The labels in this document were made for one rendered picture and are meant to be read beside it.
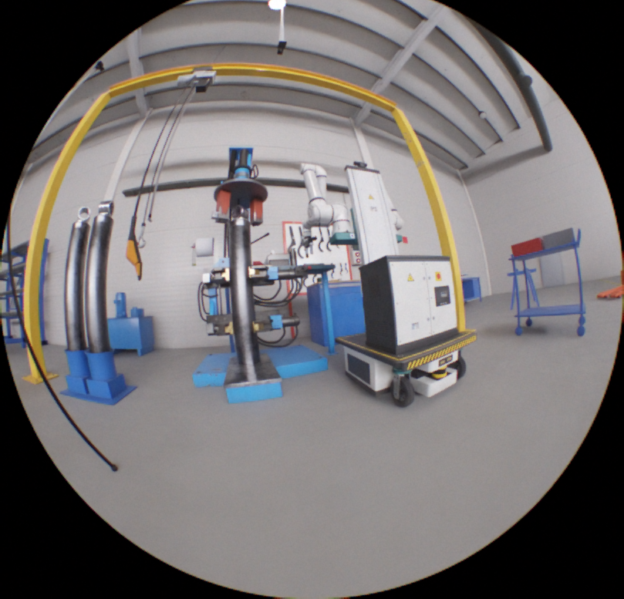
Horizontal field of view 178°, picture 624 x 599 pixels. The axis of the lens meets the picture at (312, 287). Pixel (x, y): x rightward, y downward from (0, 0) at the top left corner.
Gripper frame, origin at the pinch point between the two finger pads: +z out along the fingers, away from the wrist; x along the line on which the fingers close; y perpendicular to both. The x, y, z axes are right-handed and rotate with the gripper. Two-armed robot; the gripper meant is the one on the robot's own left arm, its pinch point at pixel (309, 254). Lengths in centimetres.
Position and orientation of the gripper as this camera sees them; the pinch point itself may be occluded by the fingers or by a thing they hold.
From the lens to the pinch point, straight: 192.1
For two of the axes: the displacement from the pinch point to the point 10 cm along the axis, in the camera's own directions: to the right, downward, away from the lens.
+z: 1.0, 9.9, -0.9
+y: -9.4, 0.6, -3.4
